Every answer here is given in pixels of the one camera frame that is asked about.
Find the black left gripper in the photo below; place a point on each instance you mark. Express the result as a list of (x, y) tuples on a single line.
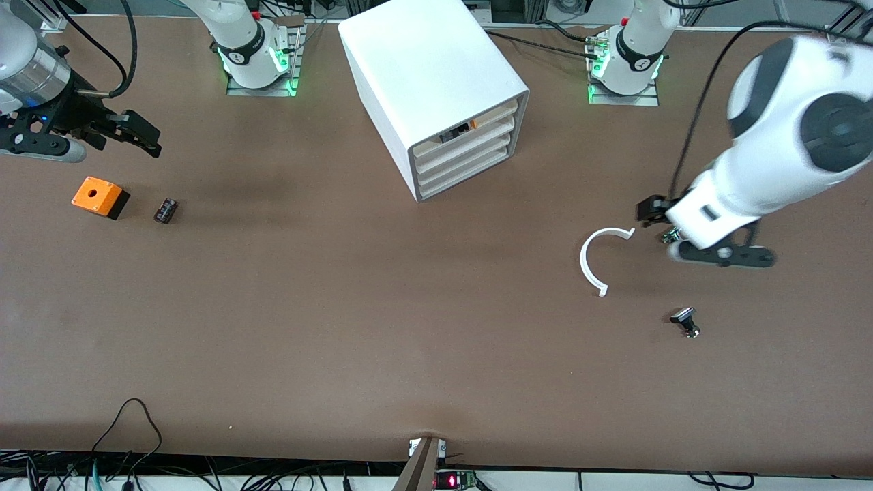
[(652, 209)]

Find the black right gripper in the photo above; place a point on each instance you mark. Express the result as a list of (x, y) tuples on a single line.
[(80, 109)]

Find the white plastic drawer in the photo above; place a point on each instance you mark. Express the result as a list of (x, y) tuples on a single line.
[(491, 145), (491, 132), (491, 158), (494, 117)]

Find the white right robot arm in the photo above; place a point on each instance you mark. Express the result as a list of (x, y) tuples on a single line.
[(245, 41)]

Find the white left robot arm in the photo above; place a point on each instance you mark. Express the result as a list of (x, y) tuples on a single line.
[(771, 157)]

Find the black push button white cap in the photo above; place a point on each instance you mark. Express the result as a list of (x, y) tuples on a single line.
[(682, 316)]

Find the white drawer cabinet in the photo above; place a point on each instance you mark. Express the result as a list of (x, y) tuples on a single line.
[(430, 61)]

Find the chrome valve fitting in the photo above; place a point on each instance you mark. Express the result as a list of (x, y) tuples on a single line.
[(670, 236)]

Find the orange box black base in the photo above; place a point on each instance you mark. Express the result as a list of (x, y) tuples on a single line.
[(95, 192)]

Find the small black terminal block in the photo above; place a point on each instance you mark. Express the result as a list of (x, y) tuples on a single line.
[(166, 210)]

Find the orange black part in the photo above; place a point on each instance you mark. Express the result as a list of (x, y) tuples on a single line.
[(464, 129)]

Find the red LED display device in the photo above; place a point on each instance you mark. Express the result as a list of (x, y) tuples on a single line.
[(450, 481)]

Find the white semicircular plastic bracket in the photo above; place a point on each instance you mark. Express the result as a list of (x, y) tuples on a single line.
[(584, 262)]

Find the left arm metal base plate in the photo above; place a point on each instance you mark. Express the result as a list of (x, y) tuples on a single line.
[(624, 99)]

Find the aluminium frame profile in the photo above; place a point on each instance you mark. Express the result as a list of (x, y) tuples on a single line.
[(51, 17), (835, 33)]

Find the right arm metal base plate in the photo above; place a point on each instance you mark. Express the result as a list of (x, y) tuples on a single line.
[(262, 91)]

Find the wooden camera stand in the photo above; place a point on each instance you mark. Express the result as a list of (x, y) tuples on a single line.
[(419, 467)]

